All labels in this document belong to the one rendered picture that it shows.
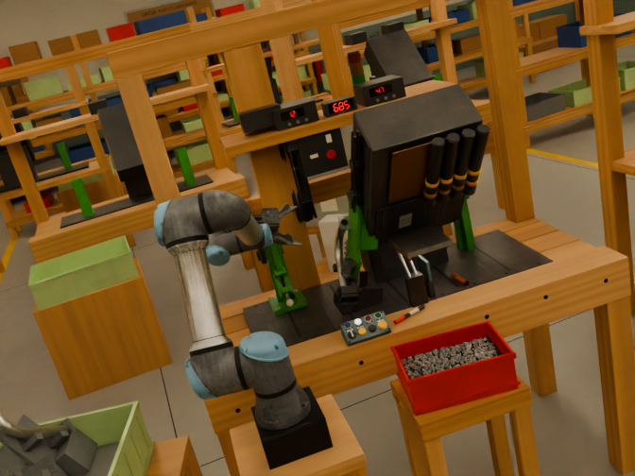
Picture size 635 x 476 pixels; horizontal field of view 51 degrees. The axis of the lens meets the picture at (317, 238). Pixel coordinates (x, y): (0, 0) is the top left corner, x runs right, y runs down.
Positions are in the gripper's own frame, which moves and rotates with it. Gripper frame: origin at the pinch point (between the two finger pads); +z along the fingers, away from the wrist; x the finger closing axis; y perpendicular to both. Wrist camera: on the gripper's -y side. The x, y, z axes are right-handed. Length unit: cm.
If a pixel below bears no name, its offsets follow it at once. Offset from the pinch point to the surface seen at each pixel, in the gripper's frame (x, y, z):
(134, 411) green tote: -60, -2, -56
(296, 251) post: 6.2, -31.8, 4.5
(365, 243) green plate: -9.5, 3.8, 21.2
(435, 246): -19.7, 20.1, 39.0
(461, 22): 580, -447, 383
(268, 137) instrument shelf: 31.1, 9.8, -9.2
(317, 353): -45.9, -2.2, 0.4
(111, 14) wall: 759, -634, -118
